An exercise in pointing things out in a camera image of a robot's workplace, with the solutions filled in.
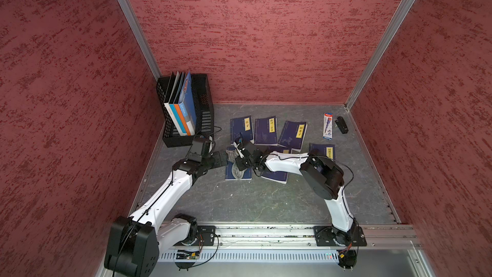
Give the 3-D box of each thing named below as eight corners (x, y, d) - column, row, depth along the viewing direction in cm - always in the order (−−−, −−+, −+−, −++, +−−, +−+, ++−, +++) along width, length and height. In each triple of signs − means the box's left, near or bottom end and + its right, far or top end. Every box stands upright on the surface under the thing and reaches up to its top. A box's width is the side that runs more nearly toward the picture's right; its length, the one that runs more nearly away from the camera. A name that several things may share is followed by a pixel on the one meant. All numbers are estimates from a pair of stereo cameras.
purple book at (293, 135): (277, 145, 104) (277, 142, 102) (285, 120, 116) (286, 117, 113) (300, 152, 101) (301, 149, 99) (307, 126, 113) (308, 123, 110)
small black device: (339, 133, 110) (341, 130, 107) (334, 119, 116) (336, 116, 114) (346, 133, 110) (348, 130, 107) (340, 119, 116) (342, 116, 114)
